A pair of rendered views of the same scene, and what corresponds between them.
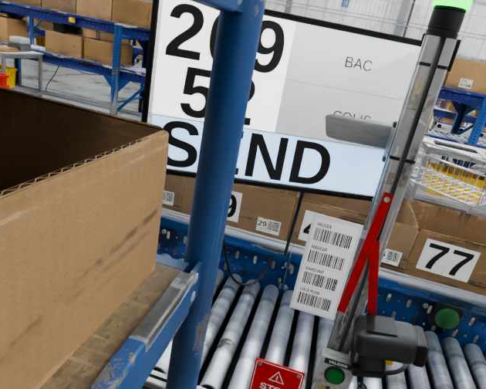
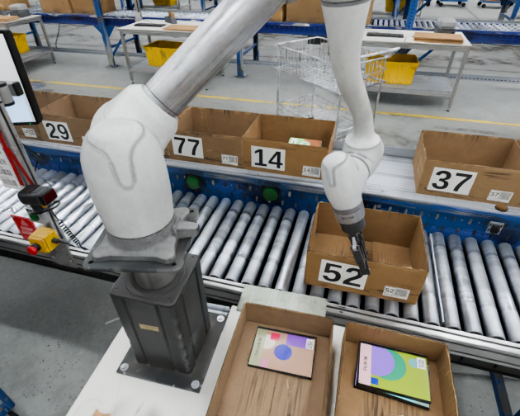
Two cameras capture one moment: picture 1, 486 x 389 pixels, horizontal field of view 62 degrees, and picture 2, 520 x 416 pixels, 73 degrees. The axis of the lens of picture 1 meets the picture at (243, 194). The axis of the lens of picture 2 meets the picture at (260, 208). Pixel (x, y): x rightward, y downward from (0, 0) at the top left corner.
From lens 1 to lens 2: 1.25 m
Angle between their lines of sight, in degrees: 17
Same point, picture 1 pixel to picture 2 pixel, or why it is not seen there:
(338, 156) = not seen: outside the picture
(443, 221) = (216, 117)
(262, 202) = (78, 126)
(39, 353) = not seen: outside the picture
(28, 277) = not seen: outside the picture
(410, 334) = (36, 191)
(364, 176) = (17, 111)
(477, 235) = (238, 124)
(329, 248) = not seen: outside the picture
